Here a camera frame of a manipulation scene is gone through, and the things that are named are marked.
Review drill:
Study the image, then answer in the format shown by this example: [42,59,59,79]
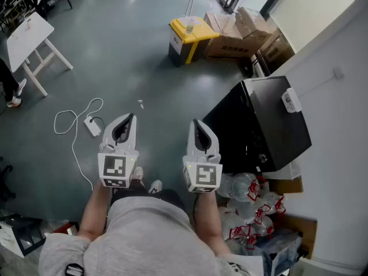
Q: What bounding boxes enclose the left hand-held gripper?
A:
[97,113,140,189]

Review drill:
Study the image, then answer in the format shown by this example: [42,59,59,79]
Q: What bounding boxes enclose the person's right forearm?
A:
[194,191,231,255]

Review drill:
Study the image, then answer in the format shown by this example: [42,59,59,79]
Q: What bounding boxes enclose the clear bags with red ties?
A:
[216,172,288,255]

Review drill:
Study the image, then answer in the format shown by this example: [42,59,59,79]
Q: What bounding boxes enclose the white wooden table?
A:
[6,11,74,97]

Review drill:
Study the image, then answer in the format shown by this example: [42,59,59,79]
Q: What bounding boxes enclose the person's right white shoe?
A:
[148,179,163,195]

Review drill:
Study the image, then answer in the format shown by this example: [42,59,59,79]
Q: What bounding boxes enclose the black power cable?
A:
[90,116,106,131]

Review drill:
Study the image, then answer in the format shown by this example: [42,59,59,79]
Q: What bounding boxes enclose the person's black shorts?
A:
[110,179,187,212]

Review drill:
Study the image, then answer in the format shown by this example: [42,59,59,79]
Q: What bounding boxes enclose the white stool with black frame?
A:
[0,213,47,259]

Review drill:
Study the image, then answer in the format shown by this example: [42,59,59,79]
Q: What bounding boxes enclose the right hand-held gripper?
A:
[182,118,224,194]

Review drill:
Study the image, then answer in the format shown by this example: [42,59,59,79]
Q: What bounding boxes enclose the person's left forearm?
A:
[76,181,112,243]

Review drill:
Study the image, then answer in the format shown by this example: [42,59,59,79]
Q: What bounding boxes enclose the printed brown cardboard box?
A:
[203,11,261,62]

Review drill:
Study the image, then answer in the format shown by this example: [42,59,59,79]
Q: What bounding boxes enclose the person's grey t-shirt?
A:
[39,195,265,276]

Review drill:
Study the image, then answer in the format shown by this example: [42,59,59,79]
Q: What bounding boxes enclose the plain brown cardboard box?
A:
[235,6,275,50]

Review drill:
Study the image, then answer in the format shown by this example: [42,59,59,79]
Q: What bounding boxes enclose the white lidded plastic box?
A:
[281,87,303,114]

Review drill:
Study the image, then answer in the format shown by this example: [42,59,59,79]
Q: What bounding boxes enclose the glass partition panel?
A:
[254,27,297,77]

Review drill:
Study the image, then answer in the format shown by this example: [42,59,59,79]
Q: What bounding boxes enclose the small black box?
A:
[237,56,255,79]

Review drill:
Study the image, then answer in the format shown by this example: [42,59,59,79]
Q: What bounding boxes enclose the black office chair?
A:
[0,156,17,202]

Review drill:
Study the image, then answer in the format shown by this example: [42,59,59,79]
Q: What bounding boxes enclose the black bin with yellow lid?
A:
[168,16,221,68]

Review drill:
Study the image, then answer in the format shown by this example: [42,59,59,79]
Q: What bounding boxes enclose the white power cable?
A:
[53,98,104,192]

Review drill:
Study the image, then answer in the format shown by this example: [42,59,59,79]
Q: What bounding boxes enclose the white power strip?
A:
[83,116,102,138]

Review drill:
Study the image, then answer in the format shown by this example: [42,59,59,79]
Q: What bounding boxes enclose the red-brown and white table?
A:
[53,222,80,237]

